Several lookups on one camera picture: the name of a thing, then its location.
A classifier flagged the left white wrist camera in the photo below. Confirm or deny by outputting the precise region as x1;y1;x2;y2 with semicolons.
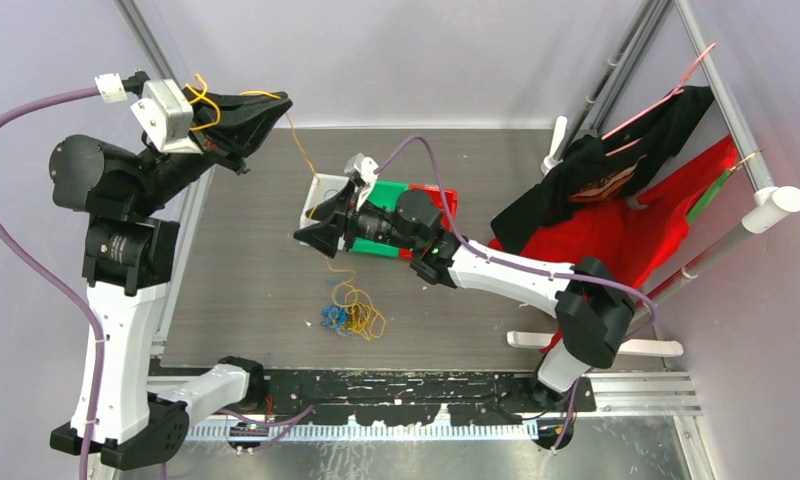
130;79;201;154

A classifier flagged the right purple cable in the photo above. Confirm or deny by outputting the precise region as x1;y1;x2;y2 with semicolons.
373;135;658;452

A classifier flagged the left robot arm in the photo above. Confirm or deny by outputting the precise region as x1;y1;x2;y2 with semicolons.
49;81;292;471

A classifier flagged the metal clothes rail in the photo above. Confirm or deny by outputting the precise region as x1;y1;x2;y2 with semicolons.
645;0;800;313

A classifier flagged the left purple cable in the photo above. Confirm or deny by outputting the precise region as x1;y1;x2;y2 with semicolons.
0;71;318;480

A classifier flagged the pink hanger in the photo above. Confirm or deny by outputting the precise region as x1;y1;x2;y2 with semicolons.
601;42;716;140

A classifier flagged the green hanger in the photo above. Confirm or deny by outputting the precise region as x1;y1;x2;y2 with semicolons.
686;149;761;225

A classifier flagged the white plastic bin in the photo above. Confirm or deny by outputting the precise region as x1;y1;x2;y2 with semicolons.
299;173;349;229

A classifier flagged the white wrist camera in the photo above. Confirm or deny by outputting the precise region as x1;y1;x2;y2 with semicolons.
344;153;379;203
130;79;201;154

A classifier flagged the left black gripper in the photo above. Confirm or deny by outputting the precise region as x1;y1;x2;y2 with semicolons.
129;86;291;216

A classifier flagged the green plastic bin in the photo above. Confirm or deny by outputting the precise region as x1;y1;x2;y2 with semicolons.
350;181;411;260

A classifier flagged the blue wire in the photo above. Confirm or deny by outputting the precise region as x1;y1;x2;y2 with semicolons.
319;304;350;337

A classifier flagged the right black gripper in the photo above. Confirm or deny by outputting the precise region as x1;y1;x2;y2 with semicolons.
294;179;421;258

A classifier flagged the white rack base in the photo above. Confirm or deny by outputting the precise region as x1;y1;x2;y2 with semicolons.
506;331;684;358

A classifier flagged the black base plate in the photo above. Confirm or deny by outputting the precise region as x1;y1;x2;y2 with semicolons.
203;367;597;429

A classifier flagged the purple cable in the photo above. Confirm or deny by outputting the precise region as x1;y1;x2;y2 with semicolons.
0;71;318;480
373;135;658;452

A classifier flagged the black shirt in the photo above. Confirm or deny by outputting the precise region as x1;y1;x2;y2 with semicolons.
490;85;714;254

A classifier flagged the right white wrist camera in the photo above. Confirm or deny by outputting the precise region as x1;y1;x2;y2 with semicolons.
344;153;379;203

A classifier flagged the white rack post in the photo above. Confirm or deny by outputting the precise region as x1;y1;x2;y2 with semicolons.
540;116;568;176

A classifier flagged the red shirt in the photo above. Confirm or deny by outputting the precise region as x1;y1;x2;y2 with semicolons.
487;135;740;354

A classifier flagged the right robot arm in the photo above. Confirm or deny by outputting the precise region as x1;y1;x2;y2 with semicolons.
293;184;635;411

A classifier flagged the red plastic bin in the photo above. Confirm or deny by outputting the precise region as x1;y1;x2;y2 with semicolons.
399;185;460;261

